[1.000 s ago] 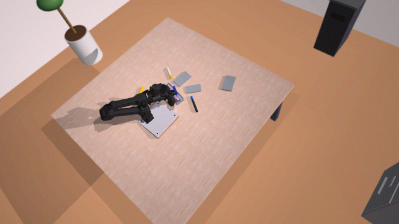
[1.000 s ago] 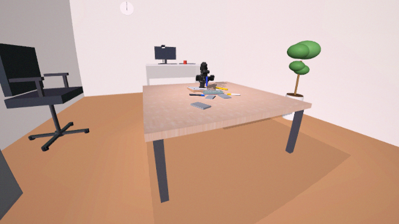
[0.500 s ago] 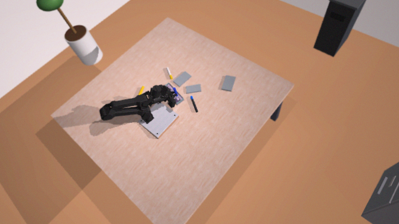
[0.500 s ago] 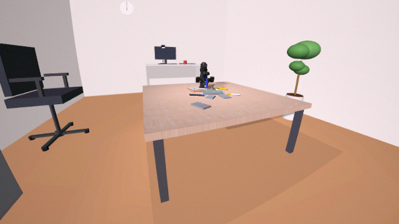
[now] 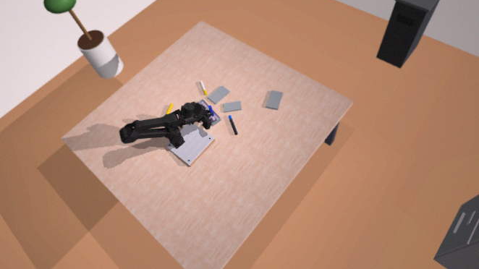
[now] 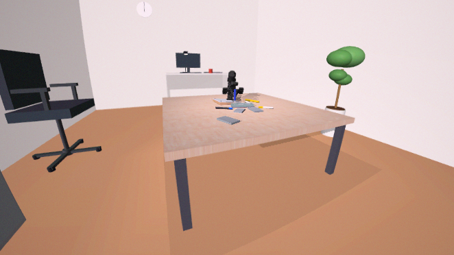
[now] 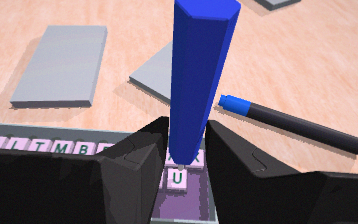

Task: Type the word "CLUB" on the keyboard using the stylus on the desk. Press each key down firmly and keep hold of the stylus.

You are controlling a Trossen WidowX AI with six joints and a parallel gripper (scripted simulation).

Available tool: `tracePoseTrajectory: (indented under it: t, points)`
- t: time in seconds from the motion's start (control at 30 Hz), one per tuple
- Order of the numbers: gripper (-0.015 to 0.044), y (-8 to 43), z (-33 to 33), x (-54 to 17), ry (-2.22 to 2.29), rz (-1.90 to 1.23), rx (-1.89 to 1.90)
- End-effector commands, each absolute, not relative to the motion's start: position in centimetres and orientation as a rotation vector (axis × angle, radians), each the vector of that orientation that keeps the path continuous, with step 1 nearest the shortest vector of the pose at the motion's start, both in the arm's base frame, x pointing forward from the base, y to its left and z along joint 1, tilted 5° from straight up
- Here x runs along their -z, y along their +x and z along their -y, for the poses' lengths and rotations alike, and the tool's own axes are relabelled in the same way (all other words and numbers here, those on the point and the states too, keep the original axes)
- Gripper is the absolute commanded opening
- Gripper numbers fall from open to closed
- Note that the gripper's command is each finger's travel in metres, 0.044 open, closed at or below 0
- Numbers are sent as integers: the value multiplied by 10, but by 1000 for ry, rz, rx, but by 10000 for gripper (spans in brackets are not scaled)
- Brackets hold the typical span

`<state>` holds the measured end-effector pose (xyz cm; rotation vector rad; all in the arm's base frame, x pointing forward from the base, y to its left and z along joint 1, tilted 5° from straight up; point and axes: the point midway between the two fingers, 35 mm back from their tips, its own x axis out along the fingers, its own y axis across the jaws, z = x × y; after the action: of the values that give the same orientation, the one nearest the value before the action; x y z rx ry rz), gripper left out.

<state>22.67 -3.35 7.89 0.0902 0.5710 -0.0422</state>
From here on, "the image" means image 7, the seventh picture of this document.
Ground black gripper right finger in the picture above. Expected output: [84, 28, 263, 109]
[205, 120, 358, 224]

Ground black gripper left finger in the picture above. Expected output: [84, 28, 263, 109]
[0, 116, 169, 224]

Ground grey keyboard with white letter keys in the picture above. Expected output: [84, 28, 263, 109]
[0, 123, 219, 224]

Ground black marker pen with blue cap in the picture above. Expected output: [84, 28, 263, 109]
[218, 94, 358, 155]

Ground blue tapered rod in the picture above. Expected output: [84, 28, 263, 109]
[169, 0, 241, 171]

